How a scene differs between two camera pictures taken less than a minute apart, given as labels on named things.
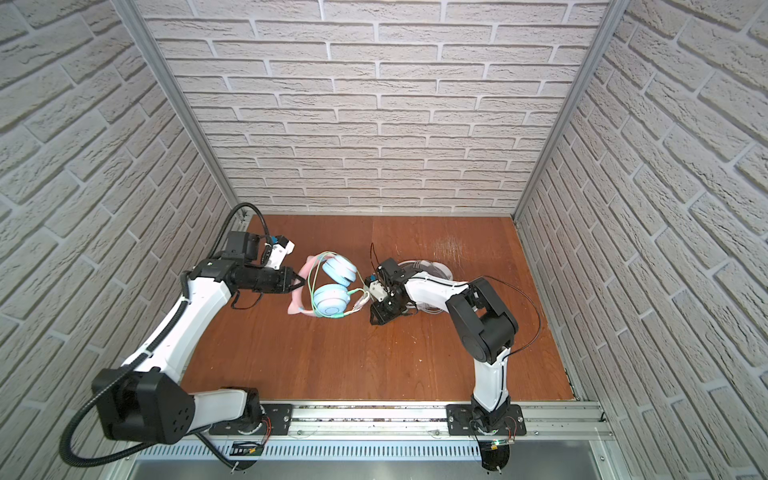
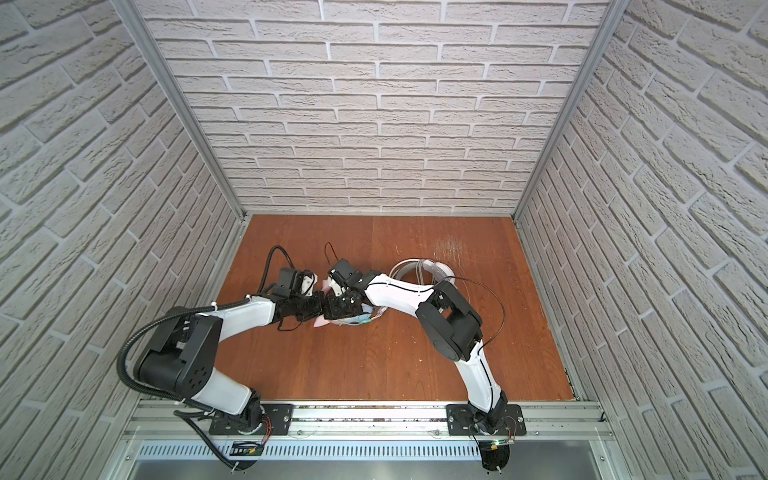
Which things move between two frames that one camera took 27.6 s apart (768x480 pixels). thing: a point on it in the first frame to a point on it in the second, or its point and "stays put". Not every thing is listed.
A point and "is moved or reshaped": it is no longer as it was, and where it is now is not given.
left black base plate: x=277 y=420 stays put
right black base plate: x=460 y=421 stays put
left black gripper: x=290 y=281 to x=321 y=301
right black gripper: x=382 y=314 to x=337 y=309
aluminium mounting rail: x=588 y=422 stays put
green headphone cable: x=309 y=289 is moved or reshaped
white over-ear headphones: x=411 y=267 stays put
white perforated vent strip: x=319 y=451 stays put
